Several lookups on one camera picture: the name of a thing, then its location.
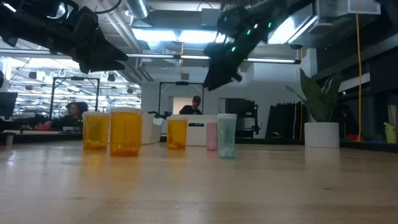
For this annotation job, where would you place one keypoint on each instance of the pink pill bottle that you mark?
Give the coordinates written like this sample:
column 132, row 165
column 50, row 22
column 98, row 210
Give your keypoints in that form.
column 212, row 137

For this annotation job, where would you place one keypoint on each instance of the long hanging light bar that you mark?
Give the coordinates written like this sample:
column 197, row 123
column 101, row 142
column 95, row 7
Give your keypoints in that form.
column 270, row 60

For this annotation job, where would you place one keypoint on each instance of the person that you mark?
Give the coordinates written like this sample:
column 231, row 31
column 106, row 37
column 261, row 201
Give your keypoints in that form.
column 73, row 116
column 189, row 109

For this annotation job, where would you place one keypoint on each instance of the red box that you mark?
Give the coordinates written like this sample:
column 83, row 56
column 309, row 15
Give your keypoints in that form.
column 354, row 137

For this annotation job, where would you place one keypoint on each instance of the white plant pot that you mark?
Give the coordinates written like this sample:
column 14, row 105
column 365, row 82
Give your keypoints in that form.
column 321, row 135

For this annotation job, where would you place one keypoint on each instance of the small orange pill bottle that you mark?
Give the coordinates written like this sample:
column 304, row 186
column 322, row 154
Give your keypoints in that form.
column 177, row 133

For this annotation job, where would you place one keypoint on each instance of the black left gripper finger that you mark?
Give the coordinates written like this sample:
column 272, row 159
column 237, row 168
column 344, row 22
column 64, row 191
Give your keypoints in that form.
column 112, row 53
column 107, row 66

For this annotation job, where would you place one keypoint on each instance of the large orange pill bottle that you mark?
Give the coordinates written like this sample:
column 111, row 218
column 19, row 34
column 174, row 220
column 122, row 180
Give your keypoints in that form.
column 126, row 133

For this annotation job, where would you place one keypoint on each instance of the black metal frame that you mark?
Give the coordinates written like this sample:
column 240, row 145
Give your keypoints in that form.
column 52, row 99
column 182, row 83

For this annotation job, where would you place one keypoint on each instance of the black curtain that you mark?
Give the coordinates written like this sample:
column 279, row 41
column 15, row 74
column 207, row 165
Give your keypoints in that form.
column 283, row 119

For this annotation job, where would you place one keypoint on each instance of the narrow white plastic bin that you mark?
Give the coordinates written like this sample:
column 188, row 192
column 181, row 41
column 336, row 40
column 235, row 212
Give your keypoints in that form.
column 150, row 130

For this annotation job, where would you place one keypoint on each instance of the wide white plastic bin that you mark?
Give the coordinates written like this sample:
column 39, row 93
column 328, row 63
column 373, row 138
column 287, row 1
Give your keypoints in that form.
column 196, row 135

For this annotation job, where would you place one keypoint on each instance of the orange pill bottle white cap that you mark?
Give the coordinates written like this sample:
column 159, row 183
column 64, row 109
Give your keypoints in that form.
column 95, row 132

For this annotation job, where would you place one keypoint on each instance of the large teal pill bottle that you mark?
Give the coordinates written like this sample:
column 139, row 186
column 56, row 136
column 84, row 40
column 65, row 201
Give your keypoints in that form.
column 227, row 137

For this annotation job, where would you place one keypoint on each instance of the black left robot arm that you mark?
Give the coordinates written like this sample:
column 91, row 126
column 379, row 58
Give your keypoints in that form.
column 28, row 25

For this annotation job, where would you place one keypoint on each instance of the round silver air duct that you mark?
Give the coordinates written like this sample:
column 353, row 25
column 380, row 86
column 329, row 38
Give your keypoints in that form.
column 138, row 7

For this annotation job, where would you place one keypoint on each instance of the black machine on stand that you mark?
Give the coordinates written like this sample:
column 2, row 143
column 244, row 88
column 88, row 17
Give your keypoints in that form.
column 241, row 112

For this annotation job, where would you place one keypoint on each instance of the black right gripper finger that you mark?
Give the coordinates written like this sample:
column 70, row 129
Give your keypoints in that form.
column 214, row 76
column 233, row 70

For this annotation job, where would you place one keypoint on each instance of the green spray bottle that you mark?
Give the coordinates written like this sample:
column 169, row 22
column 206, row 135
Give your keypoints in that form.
column 390, row 133

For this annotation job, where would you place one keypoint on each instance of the black monitor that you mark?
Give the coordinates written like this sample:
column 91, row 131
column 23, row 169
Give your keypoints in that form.
column 7, row 104

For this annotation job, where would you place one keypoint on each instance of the green leafy plant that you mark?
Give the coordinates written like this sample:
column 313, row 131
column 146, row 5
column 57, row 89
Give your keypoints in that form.
column 320, row 99

